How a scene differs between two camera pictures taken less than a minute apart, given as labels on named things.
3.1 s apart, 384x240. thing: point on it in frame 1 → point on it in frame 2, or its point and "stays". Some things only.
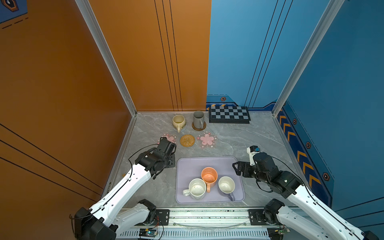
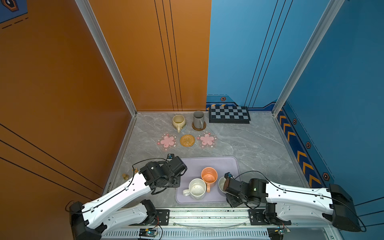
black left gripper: x=173 y=161 → x=178 y=182
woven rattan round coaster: x=187 y=140 stays
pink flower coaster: x=172 y=138 stays
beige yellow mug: x=179 y=122 stays
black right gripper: x=246 y=166 → x=230 y=201
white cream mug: x=197 y=189 stays
